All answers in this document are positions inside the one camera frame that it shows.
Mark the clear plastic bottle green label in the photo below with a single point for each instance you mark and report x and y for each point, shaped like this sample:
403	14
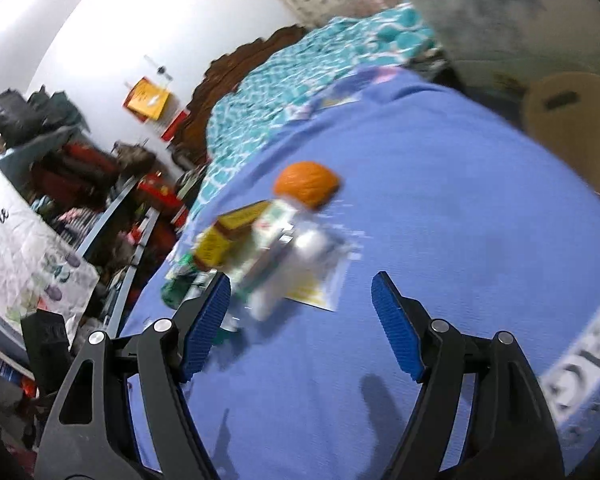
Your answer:
300	245

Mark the blue printed bed sheet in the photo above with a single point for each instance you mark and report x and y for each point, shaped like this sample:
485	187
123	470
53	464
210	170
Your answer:
455	210

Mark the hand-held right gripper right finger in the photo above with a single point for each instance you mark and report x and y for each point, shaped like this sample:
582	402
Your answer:
395	325

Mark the white printed cloth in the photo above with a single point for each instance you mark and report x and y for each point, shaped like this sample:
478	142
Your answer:
25	255

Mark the carved wooden headboard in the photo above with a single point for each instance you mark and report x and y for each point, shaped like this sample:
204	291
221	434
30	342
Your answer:
215	75

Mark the pile of folded clothes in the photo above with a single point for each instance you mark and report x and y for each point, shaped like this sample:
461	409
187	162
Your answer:
125	245

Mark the grey metal shelf rack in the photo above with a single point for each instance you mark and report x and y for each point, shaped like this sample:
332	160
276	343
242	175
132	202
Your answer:
105	215

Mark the teal patterned blanket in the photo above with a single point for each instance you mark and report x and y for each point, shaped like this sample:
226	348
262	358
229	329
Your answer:
260	95

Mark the white bag black lettering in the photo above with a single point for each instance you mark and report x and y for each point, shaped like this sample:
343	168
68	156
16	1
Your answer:
580	390

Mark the white cube shelf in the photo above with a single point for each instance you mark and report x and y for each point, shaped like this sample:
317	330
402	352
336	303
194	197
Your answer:
0	355

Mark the yellow cardboard box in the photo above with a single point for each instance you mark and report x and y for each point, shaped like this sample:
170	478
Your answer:
212	247

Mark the tan wooden stool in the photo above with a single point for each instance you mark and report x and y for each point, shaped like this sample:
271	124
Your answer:
580	130

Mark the brown handbag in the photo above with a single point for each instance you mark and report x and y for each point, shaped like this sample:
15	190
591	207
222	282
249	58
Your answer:
135	157

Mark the pile of red bags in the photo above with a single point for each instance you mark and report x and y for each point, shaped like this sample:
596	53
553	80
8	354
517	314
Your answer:
75	170

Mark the red wall hanging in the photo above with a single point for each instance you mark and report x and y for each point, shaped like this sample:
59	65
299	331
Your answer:
175	125

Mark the red box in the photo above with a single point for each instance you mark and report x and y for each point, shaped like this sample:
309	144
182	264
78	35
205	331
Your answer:
160	192

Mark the orange peel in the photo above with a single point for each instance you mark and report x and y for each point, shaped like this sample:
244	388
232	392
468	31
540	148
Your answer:
305	182

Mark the dark green bag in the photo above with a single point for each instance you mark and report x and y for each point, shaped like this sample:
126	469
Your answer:
60	107

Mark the yellow wall calendar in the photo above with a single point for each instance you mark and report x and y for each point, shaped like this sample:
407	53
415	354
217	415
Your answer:
147	97

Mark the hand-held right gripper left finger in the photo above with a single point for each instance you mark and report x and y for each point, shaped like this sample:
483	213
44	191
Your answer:
207	320

